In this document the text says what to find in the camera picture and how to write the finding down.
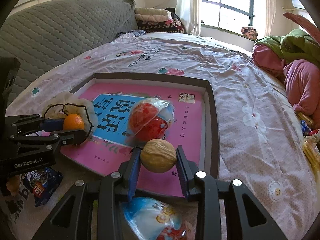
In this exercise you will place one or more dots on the coral pink quilt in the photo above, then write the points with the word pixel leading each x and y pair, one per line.
pixel 302 22

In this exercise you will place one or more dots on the dark patterned folded blanket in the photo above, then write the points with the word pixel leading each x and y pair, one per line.
pixel 160 27

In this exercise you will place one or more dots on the orange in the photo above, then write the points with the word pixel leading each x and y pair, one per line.
pixel 12 185
pixel 73 122

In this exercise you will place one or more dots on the patterned cloth bundle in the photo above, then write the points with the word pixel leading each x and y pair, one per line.
pixel 249 32

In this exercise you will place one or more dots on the plastic-wrapped red white toy ball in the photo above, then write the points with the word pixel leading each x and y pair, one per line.
pixel 150 217
pixel 150 120

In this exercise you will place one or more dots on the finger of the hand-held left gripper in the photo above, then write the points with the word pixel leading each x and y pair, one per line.
pixel 53 124
pixel 72 136

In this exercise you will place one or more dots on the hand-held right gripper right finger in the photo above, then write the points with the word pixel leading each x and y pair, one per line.
pixel 183 177

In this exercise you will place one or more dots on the blue cookie packet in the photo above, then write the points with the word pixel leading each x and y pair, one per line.
pixel 42 182

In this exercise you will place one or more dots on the white curtain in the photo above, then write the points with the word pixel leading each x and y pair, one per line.
pixel 266 7
pixel 188 5

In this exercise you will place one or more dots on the white air conditioner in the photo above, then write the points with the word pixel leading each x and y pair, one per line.
pixel 298 3

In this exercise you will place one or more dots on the grey quilted headboard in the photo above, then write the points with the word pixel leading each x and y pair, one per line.
pixel 62 30

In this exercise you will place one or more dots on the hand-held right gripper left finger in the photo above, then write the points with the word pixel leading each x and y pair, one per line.
pixel 133 175

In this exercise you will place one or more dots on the blue patterned cloth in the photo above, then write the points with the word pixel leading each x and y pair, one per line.
pixel 131 33

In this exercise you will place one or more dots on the pink-lined cardboard tray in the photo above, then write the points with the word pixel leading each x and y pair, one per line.
pixel 215 130

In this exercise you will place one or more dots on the cream folded blanket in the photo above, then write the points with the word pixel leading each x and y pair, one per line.
pixel 152 11

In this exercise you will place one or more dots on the walnut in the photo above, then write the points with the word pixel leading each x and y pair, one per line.
pixel 158 155

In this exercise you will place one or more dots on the black cloth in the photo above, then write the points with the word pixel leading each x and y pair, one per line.
pixel 170 10

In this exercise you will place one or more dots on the green quilt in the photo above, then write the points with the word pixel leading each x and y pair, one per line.
pixel 292 45

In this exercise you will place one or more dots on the window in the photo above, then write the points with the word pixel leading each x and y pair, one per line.
pixel 230 5

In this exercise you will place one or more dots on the yellow snack packet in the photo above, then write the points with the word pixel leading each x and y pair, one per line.
pixel 311 152
pixel 303 117

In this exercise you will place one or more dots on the blue snack packet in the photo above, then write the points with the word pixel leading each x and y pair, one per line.
pixel 305 127

